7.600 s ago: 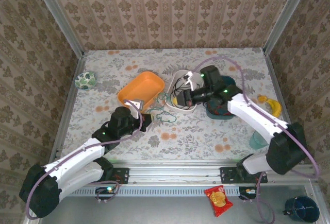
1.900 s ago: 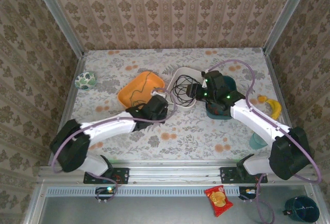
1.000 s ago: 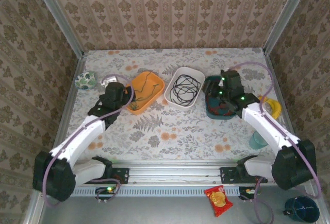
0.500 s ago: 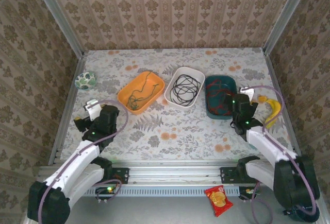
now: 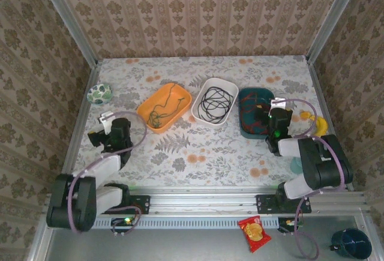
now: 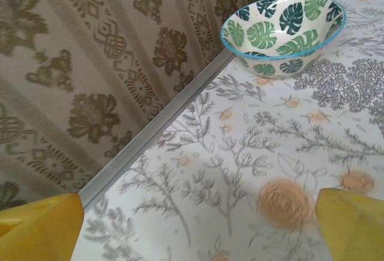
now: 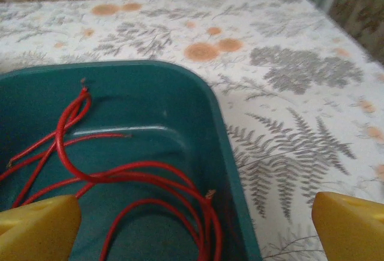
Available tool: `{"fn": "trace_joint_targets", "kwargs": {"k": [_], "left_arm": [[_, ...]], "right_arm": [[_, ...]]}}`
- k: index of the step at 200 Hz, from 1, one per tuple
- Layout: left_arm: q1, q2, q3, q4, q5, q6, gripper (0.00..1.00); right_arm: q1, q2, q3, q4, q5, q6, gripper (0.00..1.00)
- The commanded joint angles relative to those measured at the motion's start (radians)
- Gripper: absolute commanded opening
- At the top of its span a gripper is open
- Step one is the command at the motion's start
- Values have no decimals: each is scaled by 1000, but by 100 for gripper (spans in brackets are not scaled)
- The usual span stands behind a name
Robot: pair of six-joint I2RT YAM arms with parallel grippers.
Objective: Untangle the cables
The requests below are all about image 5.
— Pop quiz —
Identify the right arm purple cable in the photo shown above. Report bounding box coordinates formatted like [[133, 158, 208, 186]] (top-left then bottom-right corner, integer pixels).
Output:
[[280, 98, 346, 260]]

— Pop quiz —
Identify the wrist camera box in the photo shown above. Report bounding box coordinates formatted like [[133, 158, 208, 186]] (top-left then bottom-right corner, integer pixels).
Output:
[[269, 97, 286, 109], [98, 111, 115, 133]]

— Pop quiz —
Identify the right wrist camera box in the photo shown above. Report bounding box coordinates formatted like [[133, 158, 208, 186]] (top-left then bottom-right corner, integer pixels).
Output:
[[269, 97, 286, 109]]

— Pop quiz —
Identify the green leaf patterned bowl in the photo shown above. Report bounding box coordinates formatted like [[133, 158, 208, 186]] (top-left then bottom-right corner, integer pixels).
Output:
[[86, 82, 113, 105]]

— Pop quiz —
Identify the black cable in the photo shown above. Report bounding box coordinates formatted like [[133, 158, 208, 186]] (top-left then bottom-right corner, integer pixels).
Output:
[[199, 86, 234, 122]]

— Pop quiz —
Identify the aluminium table side rail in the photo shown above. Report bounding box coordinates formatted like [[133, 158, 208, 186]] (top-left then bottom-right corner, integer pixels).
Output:
[[56, 62, 102, 184], [305, 57, 355, 192]]

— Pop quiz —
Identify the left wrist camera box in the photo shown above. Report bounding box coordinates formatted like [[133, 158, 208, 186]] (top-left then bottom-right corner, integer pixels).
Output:
[[98, 111, 115, 133]]

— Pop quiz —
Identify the green cable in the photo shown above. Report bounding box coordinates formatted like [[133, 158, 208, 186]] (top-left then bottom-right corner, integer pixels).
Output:
[[146, 83, 185, 130]]

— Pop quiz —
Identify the teal cup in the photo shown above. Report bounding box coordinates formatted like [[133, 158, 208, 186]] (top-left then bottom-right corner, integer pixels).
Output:
[[290, 155, 304, 175]]

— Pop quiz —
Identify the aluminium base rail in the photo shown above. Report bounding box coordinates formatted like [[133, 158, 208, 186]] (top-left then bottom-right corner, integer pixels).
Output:
[[44, 191, 368, 214]]

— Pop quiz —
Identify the yellow banana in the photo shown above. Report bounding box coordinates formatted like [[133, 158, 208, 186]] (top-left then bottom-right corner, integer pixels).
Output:
[[313, 116, 329, 137]]

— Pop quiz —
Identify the orange plastic tray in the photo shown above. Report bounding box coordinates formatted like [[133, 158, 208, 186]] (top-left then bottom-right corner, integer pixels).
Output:
[[136, 82, 193, 134]]

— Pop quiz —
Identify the grey slotted cable duct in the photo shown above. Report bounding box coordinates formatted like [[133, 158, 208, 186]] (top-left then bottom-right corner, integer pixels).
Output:
[[89, 216, 280, 230]]

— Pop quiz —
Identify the white plastic tray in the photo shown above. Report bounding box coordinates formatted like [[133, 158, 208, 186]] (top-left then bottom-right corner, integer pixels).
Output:
[[190, 77, 239, 128]]

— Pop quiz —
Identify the dark teal plastic tray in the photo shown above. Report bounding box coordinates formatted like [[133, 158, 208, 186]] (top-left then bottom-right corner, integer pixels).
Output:
[[238, 87, 275, 140]]

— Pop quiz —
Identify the red snack packet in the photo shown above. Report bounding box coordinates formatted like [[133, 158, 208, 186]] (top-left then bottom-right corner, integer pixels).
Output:
[[238, 215, 272, 254]]

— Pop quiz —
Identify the aluminium frame post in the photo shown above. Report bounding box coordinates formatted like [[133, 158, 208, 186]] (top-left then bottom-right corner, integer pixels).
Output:
[[305, 0, 366, 64], [34, 0, 99, 67]]

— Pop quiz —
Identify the red cable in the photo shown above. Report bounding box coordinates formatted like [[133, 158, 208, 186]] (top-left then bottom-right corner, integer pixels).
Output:
[[239, 91, 271, 134]]

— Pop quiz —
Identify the dark blue mug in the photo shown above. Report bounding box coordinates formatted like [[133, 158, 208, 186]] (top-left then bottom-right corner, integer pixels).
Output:
[[328, 227, 373, 260]]

